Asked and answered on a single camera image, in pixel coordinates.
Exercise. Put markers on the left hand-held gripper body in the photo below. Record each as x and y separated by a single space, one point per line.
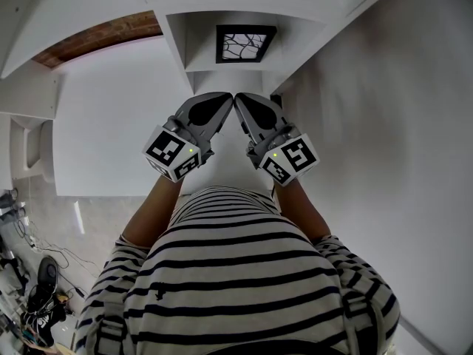
162 148

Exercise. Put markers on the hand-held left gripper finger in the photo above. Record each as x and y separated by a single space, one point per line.
220 118
183 109

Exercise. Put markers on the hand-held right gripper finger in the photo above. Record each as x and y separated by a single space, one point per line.
279 115
248 124

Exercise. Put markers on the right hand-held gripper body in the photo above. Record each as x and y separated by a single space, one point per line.
295 157

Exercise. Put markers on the white shelf compartment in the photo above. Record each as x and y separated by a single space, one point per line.
199 46

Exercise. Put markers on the black framed picture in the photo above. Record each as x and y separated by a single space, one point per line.
245 29

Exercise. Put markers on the person's left forearm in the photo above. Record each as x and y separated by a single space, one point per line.
151 213

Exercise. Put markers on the person's right forearm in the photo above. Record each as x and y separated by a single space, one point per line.
301 213

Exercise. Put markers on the white shelf unit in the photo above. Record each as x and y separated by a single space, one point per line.
92 9

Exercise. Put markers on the person's striped shirt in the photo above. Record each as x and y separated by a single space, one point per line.
236 272

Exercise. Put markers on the white chair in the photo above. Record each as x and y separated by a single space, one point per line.
18 150

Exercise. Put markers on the black round device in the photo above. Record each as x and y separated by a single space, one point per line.
48 274

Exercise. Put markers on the black bag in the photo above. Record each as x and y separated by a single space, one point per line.
42 320

